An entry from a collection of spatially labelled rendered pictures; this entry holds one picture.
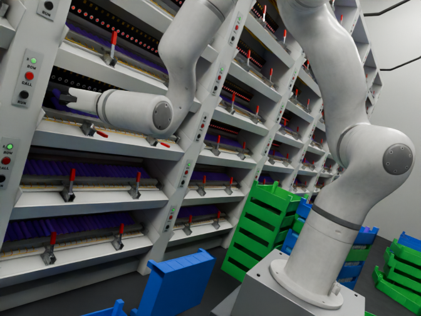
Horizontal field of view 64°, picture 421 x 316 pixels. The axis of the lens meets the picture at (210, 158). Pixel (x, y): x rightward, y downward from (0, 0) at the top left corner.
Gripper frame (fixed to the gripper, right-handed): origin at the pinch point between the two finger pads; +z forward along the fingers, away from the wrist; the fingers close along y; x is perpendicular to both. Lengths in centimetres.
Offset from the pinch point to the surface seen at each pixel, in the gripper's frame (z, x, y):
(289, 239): -33, 40, -106
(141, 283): 3, 62, -48
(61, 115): 2.3, 4.3, 0.0
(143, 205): 2.9, 30.6, -39.1
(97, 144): -0.7, 10.3, -10.7
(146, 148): -1.1, 9.5, -30.4
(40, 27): -5.1, -13.2, 13.6
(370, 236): -66, 29, -110
